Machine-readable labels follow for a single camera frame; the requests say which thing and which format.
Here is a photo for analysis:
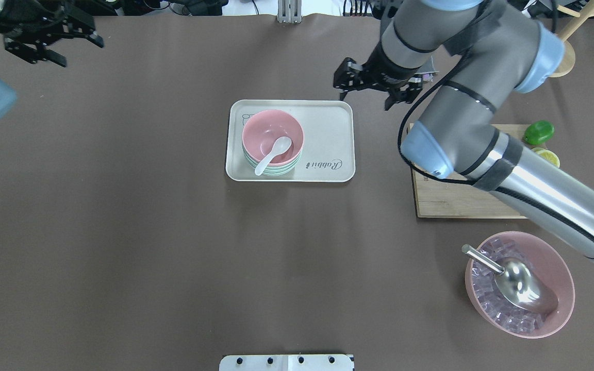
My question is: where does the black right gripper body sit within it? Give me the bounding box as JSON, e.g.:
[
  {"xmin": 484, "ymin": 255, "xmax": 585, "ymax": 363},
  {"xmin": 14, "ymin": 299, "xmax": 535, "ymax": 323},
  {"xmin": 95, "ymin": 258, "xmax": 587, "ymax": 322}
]
[{"xmin": 351, "ymin": 42, "xmax": 419, "ymax": 91}]

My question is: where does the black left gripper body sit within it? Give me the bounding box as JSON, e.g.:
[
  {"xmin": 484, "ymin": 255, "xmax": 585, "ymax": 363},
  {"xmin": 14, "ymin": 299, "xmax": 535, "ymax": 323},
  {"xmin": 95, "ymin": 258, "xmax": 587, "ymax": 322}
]
[{"xmin": 0, "ymin": 1, "xmax": 89, "ymax": 45}]

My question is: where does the white ceramic soup spoon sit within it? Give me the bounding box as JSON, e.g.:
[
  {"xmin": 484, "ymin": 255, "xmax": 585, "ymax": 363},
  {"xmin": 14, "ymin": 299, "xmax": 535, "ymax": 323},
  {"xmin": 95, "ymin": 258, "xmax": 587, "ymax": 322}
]
[{"xmin": 254, "ymin": 136, "xmax": 292, "ymax": 176}]

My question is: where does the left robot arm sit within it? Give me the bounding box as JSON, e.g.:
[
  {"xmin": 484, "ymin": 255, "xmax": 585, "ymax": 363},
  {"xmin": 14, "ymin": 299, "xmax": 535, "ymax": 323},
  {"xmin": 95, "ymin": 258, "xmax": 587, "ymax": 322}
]
[{"xmin": 0, "ymin": 1, "xmax": 104, "ymax": 119}]

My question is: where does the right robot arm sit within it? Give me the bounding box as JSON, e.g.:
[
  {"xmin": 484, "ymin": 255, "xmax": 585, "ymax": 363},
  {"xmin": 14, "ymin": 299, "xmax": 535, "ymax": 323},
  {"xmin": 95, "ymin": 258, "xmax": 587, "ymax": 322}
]
[{"xmin": 333, "ymin": 1, "xmax": 594, "ymax": 263}]

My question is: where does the green bowl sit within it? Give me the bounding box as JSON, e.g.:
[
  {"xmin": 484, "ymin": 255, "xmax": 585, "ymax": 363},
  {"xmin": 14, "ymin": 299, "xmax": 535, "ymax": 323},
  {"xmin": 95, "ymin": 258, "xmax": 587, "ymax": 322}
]
[{"xmin": 243, "ymin": 149, "xmax": 302, "ymax": 176}]

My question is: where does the large pink ice bowl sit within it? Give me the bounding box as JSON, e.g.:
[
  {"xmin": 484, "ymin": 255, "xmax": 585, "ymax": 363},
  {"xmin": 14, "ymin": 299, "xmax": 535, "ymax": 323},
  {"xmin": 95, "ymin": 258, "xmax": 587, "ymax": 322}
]
[{"xmin": 465, "ymin": 231, "xmax": 576, "ymax": 339}]

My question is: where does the grey purple folded cloth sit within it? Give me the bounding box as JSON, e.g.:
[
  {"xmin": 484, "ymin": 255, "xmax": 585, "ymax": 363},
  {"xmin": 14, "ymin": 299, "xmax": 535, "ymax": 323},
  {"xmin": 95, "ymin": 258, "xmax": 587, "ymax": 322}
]
[{"xmin": 419, "ymin": 56, "xmax": 438, "ymax": 82}]

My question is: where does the cream rectangular tray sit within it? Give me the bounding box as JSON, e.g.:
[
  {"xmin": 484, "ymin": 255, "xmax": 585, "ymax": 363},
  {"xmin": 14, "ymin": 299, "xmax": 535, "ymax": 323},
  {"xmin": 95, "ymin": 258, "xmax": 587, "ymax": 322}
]
[{"xmin": 225, "ymin": 99, "xmax": 355, "ymax": 182}]

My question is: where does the wooden cutting board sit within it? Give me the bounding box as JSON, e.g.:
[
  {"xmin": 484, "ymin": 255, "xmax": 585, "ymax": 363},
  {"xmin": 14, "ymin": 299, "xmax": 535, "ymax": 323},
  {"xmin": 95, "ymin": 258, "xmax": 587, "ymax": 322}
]
[{"xmin": 406, "ymin": 124, "xmax": 545, "ymax": 219}]

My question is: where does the green toy lime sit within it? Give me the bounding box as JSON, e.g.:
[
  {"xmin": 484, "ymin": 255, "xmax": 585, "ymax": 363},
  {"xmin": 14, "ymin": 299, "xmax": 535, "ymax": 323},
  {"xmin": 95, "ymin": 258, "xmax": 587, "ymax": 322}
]
[{"xmin": 523, "ymin": 120, "xmax": 555, "ymax": 145}]

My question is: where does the upper lemon slice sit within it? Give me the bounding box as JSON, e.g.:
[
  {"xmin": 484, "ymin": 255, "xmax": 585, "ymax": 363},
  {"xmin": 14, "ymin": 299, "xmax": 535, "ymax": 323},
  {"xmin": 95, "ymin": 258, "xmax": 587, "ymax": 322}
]
[{"xmin": 532, "ymin": 146, "xmax": 560, "ymax": 168}]

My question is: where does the wooden mug tree stand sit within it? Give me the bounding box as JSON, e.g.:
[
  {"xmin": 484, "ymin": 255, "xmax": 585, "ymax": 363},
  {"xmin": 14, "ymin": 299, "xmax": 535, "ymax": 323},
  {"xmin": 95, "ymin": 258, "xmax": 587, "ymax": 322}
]
[{"xmin": 550, "ymin": 1, "xmax": 594, "ymax": 78}]

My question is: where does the metal ice scoop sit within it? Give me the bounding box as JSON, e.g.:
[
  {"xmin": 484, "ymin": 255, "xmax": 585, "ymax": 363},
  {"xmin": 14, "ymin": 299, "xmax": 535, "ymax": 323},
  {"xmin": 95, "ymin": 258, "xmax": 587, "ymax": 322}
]
[{"xmin": 460, "ymin": 244, "xmax": 559, "ymax": 315}]

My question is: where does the white control box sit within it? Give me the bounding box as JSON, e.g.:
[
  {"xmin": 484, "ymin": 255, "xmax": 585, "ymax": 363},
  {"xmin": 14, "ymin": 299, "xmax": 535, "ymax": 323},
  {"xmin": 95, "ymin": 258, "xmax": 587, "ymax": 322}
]
[{"xmin": 219, "ymin": 353, "xmax": 355, "ymax": 370}]

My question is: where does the aluminium frame post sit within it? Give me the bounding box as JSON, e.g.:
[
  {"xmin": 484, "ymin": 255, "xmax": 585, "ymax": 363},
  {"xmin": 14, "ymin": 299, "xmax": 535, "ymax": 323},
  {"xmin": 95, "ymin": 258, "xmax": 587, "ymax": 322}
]
[{"xmin": 277, "ymin": 0, "xmax": 302, "ymax": 24}]

